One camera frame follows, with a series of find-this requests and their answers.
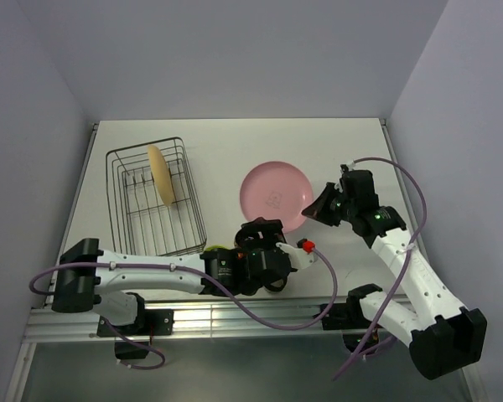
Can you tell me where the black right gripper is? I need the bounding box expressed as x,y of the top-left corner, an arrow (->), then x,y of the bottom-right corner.
302,182 -> 356,226

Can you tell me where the pink plastic plate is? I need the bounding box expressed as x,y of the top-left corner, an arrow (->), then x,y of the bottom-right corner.
239,161 -> 314,233

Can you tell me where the yellow plastic plate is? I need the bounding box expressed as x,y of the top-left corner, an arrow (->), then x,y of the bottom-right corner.
147,145 -> 175,206

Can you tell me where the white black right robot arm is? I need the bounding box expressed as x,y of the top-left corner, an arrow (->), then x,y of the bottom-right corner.
303,165 -> 487,379

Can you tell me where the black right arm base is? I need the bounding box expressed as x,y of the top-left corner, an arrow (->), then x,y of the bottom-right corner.
320,302 -> 371,331

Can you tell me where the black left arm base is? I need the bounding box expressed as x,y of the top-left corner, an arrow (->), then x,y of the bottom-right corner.
116,309 -> 174,337

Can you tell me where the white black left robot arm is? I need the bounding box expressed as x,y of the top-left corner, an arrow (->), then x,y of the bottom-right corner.
51,218 -> 297,334

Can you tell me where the lime green bowl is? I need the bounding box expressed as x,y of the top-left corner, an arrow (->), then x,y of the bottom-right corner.
204,245 -> 225,252

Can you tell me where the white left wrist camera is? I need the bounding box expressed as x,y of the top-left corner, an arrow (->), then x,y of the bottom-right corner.
276,239 -> 317,271

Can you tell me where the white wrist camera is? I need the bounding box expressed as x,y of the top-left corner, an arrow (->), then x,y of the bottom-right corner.
340,160 -> 356,173
276,239 -> 317,271

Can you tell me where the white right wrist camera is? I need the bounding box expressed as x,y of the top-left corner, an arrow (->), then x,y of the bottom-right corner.
340,160 -> 356,173

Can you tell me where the aluminium mounting rail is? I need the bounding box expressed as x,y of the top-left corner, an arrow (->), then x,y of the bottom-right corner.
21,298 -> 327,343

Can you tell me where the black wire dish rack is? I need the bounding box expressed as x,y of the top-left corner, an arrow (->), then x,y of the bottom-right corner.
106,137 -> 207,256

